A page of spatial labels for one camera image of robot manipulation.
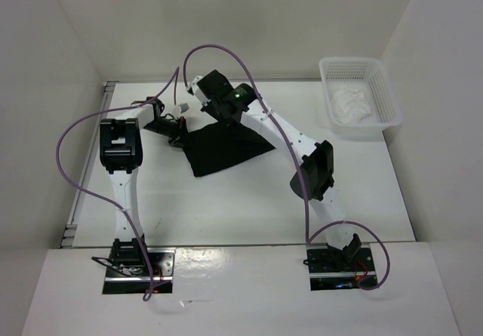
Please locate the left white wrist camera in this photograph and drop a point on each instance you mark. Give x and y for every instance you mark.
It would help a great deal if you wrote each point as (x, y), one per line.
(179, 109)

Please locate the white tank top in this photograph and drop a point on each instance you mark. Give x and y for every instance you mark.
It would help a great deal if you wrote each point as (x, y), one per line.
(350, 105)

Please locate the white plastic basket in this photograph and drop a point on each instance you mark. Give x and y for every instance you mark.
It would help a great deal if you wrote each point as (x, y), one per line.
(369, 76)

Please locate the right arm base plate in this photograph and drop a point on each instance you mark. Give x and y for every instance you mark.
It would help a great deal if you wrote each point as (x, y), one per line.
(327, 274)

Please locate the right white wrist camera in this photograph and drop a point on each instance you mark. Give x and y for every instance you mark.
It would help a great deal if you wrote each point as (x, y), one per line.
(193, 87)

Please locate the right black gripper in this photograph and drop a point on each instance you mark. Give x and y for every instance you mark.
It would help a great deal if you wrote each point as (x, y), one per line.
(207, 109)

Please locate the black tank top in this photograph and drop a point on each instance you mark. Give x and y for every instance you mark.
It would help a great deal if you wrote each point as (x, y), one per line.
(219, 146)

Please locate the aluminium table edge rail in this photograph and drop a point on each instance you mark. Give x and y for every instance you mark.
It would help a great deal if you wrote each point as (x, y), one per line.
(71, 224)

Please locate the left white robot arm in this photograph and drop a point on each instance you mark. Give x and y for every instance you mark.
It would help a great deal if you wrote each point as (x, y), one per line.
(121, 154)

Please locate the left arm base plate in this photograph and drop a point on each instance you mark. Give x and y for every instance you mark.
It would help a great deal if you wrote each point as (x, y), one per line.
(131, 276)

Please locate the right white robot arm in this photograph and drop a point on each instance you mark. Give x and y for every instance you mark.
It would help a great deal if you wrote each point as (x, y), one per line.
(313, 180)

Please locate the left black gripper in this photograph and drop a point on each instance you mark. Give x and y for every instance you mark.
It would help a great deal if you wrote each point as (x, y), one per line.
(179, 133)

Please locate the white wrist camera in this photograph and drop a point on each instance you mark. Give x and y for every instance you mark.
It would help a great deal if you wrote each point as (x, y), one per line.
(179, 109)
(193, 87)

